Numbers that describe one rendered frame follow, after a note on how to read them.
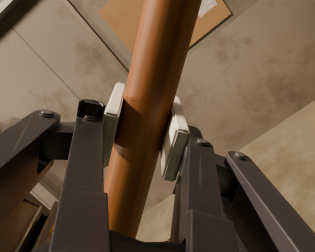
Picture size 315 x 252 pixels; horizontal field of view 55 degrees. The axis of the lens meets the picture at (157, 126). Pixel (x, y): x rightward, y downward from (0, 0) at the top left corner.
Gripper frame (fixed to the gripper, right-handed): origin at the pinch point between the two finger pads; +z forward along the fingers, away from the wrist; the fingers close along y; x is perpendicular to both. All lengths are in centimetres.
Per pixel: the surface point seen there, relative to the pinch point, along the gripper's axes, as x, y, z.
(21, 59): -74, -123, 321
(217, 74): -37, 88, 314
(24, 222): -123, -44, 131
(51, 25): -31, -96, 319
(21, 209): -122, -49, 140
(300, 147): -78, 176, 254
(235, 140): -108, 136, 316
